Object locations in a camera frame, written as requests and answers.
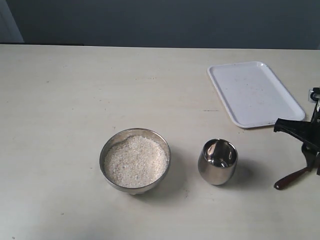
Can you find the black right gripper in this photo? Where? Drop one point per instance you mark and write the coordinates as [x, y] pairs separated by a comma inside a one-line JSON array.
[[308, 132]]

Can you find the dark red wooden spoon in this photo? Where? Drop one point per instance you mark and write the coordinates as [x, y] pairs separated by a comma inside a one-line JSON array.
[[289, 179]]

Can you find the shiny steel cup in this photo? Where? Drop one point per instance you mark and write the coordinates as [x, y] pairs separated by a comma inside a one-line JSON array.
[[217, 161]]

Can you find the steel bowl of rice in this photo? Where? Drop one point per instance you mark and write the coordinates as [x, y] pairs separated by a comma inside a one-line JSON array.
[[135, 160]]

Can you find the white plastic tray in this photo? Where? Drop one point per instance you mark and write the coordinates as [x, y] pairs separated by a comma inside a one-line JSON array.
[[252, 94]]

